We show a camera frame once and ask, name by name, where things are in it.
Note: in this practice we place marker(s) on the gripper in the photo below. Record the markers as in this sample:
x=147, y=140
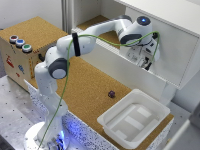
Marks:
x=140, y=51

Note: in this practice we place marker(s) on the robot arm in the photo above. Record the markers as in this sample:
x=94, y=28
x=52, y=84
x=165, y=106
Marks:
x=86, y=43

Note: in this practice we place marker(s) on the white plastic box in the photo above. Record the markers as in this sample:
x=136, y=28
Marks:
x=133, y=120

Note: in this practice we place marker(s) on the purple block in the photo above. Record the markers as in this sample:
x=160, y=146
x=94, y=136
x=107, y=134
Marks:
x=111, y=94

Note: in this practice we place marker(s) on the white cabinet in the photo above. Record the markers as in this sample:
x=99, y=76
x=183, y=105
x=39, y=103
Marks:
x=113, y=68

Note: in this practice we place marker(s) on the green button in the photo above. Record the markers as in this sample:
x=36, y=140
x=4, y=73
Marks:
x=26, y=47

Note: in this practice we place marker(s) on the blue button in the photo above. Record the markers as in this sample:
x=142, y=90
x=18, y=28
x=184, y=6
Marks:
x=20, y=42

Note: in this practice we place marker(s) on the red button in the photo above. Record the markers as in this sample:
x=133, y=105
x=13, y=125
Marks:
x=13, y=38

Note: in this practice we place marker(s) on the white sliding door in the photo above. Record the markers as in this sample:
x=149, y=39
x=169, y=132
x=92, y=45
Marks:
x=176, y=53

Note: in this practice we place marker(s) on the wooden drawer box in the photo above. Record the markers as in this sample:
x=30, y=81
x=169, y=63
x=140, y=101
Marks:
x=33, y=31

